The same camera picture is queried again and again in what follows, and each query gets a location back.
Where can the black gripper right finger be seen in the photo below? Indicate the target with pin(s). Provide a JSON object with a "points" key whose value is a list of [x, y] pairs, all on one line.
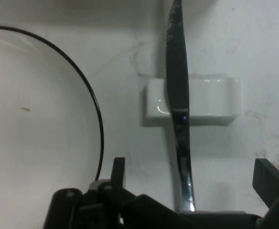
{"points": [[275, 190]]}

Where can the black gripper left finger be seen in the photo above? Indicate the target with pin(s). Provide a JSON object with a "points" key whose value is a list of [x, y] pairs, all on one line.
{"points": [[101, 210]]}

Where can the silver metal table knife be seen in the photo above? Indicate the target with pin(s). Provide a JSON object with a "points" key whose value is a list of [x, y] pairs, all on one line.
{"points": [[177, 71]]}

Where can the white ceramic cutlery rest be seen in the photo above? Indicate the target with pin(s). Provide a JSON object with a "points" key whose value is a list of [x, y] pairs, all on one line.
{"points": [[213, 100]]}

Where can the white plate black rim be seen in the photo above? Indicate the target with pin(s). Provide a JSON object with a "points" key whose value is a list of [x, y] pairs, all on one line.
{"points": [[34, 107]]}

